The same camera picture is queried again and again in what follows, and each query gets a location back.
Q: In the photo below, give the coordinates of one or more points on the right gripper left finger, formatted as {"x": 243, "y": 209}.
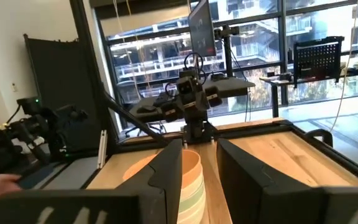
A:
{"x": 166, "y": 174}

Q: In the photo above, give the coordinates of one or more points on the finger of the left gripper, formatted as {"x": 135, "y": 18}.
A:
{"x": 213, "y": 97}
{"x": 172, "y": 112}

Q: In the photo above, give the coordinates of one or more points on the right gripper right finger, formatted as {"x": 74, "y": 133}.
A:
{"x": 259, "y": 193}

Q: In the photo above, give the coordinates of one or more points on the orange bowl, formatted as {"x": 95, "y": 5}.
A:
{"x": 191, "y": 165}

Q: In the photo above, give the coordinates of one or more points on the large white bowl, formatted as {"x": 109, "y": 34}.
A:
{"x": 195, "y": 183}

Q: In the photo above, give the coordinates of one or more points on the green bowl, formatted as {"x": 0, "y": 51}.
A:
{"x": 193, "y": 202}

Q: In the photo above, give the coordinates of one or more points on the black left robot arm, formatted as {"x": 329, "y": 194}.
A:
{"x": 197, "y": 130}

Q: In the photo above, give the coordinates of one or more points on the grey desk platform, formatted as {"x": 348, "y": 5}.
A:
{"x": 232, "y": 85}

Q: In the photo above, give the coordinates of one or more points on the dark desk surface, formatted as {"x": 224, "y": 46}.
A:
{"x": 148, "y": 113}

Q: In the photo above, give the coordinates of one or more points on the office chair base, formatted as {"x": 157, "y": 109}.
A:
{"x": 145, "y": 129}

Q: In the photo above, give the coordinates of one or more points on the black monitor stand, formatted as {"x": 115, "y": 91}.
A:
{"x": 228, "y": 49}

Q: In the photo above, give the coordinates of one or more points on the white aluminium strip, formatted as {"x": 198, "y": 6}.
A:
{"x": 102, "y": 149}

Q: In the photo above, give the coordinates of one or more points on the black computer monitor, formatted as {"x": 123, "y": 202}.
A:
{"x": 201, "y": 28}

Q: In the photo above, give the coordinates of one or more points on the dark work desk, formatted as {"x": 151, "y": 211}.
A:
{"x": 291, "y": 80}

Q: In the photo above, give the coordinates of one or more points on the black pegboard panel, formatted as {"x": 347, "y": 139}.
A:
{"x": 319, "y": 57}

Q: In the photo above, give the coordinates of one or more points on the dark room divider panel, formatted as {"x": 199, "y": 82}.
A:
{"x": 61, "y": 81}

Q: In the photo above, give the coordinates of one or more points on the black frame bracket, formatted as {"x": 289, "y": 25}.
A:
{"x": 320, "y": 133}

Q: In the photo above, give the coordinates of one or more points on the black aluminium table frame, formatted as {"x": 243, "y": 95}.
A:
{"x": 346, "y": 166}

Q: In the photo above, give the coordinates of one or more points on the black upright post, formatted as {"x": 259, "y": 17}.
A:
{"x": 89, "y": 62}

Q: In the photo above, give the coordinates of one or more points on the white wall plate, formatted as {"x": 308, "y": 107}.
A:
{"x": 14, "y": 87}

